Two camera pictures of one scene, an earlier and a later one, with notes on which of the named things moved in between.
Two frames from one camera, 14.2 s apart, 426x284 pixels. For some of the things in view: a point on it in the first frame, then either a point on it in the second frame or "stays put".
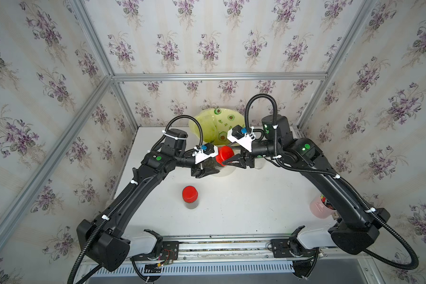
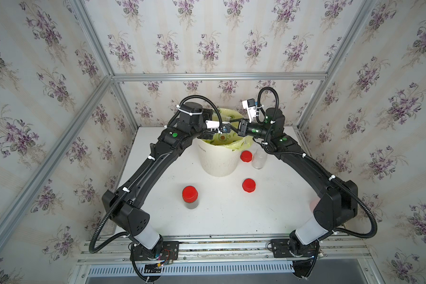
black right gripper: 238,160 → 244,128
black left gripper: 199,173 → 205,135
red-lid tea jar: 260,163 stays put
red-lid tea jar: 190,194 stays put
